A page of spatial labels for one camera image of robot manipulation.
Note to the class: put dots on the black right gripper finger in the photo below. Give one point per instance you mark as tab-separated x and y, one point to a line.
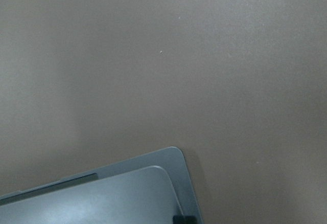
183	219

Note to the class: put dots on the grey laptop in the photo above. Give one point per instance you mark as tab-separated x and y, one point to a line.
149	188

